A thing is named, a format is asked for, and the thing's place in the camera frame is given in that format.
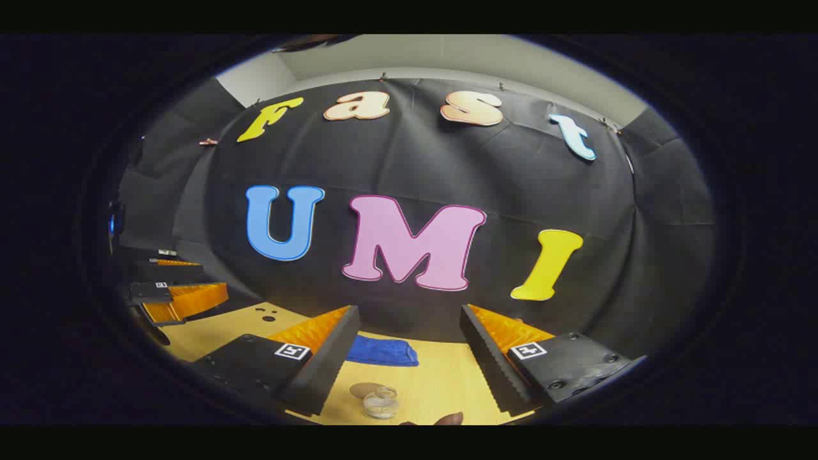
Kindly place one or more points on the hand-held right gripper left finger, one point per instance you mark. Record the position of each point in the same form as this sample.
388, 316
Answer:
326, 364

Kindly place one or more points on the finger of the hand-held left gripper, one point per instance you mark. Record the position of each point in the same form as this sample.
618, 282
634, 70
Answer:
176, 262
153, 292

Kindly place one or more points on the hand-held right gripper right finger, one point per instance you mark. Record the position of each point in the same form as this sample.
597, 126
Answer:
489, 364

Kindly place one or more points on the round brown coaster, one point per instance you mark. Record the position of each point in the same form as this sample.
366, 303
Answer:
361, 390

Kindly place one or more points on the clear plastic water bottle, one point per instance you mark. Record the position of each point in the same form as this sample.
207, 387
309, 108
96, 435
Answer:
381, 406

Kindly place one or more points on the blue towel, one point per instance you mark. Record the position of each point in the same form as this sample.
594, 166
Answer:
383, 351

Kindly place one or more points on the black backdrop cloth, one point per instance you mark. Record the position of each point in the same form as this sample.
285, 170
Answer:
415, 166

